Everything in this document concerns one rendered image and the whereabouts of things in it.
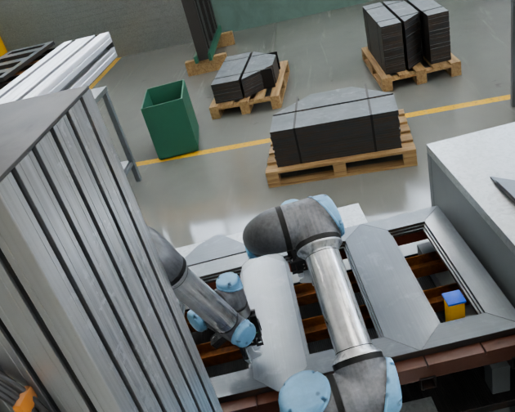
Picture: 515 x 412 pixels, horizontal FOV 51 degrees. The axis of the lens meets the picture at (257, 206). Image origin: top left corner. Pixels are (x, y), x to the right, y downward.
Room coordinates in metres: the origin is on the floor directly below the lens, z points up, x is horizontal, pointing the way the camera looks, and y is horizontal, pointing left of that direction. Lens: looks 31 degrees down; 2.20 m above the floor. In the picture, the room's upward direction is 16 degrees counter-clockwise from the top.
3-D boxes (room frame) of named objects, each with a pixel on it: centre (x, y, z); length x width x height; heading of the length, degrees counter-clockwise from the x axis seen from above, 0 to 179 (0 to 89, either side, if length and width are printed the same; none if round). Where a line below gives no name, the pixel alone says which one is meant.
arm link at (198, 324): (1.25, 0.22, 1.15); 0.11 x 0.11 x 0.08; 36
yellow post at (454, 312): (1.31, -0.54, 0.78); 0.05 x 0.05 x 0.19; 87
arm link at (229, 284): (1.32, 0.15, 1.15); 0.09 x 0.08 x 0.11; 126
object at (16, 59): (7.73, 2.75, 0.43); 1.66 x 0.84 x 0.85; 167
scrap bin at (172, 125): (5.40, 0.63, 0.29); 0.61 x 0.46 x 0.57; 177
